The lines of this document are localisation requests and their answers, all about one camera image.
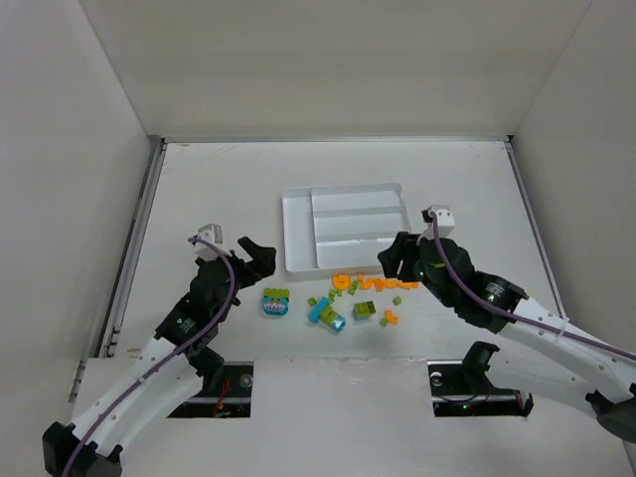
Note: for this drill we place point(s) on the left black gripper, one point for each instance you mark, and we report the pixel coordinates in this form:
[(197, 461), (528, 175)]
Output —
[(243, 266)]

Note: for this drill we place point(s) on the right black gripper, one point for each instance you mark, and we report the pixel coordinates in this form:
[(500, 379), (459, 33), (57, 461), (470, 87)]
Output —
[(407, 257)]

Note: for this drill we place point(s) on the frog picture lego block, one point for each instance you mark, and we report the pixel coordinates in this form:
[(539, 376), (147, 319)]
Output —
[(275, 301)]

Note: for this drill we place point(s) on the teal green lego stack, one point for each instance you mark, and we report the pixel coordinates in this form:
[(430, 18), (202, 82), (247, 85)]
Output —
[(364, 311)]

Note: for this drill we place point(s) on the long teal lego brick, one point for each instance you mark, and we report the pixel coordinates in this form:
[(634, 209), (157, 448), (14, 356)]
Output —
[(322, 306)]

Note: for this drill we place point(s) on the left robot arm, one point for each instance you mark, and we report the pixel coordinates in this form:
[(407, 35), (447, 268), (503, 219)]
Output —
[(176, 364)]

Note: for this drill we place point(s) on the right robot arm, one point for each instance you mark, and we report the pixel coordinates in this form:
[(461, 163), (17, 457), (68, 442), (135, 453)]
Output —
[(582, 372)]

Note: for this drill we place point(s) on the orange lego row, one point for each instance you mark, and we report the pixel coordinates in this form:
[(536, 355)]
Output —
[(382, 284)]

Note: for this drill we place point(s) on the small orange curved lego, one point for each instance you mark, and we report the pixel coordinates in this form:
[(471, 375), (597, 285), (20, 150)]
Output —
[(391, 317)]

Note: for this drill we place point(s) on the orange arch lego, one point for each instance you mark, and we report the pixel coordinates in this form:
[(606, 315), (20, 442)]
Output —
[(341, 281)]

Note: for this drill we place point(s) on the white compartment tray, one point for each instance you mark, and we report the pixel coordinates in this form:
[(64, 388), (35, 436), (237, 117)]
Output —
[(331, 229)]

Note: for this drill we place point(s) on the small green lego cluster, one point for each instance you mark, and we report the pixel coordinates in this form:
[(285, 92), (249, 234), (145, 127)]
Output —
[(351, 291)]

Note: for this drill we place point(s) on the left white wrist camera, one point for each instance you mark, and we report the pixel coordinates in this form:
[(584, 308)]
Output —
[(210, 233)]

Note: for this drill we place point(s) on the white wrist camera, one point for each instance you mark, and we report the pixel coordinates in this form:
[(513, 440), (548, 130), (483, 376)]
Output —
[(210, 233), (441, 216)]

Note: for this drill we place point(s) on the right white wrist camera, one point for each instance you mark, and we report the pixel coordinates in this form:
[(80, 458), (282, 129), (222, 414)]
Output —
[(441, 216)]

